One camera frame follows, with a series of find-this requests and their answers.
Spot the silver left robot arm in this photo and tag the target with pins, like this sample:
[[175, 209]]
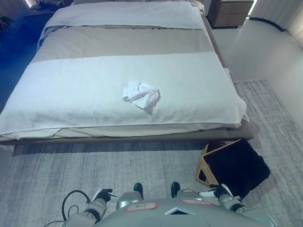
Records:
[[88, 211]]

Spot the black right robot foot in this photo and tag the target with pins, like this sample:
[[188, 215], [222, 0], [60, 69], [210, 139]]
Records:
[[175, 188]]

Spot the grey area rug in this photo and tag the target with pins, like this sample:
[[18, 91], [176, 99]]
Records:
[[151, 170]]

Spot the black robot foot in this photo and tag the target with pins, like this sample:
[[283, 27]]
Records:
[[138, 187], [175, 188]]

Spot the black wooden-framed laundry basket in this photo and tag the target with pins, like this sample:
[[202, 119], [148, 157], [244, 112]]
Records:
[[233, 165]]

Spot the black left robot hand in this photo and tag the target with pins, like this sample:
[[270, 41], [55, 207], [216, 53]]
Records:
[[104, 194]]

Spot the large beige bed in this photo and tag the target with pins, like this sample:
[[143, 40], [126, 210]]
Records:
[[125, 71]]

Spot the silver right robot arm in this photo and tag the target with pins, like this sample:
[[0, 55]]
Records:
[[234, 203]]

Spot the black left robot foot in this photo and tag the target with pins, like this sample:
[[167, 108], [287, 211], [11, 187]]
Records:
[[138, 187]]

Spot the wooden nightstand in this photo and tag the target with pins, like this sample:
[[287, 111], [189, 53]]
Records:
[[230, 11]]

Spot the white fleece blanket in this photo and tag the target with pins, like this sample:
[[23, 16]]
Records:
[[113, 94]]

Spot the crumpled white cloth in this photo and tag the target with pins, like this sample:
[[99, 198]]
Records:
[[142, 95]]

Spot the silver robot torso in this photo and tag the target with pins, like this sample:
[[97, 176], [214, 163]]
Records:
[[165, 210]]

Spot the white folded duvet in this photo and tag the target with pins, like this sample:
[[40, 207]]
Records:
[[125, 14]]

